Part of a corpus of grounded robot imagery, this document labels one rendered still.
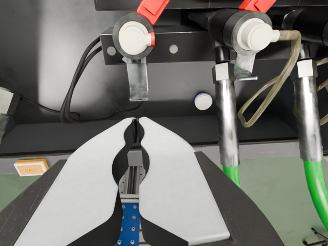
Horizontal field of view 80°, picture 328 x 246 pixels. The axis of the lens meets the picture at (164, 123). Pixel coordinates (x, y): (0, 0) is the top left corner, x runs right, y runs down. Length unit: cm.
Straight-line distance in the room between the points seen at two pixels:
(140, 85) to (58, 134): 35
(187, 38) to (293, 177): 214
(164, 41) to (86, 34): 20
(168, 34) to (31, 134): 37
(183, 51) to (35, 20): 29
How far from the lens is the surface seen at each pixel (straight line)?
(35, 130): 52
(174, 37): 27
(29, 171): 45
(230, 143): 19
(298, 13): 25
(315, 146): 23
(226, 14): 18
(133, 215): 84
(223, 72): 20
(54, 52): 46
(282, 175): 223
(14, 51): 49
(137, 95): 15
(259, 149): 44
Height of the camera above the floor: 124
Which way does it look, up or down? 58 degrees down
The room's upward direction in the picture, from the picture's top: 172 degrees clockwise
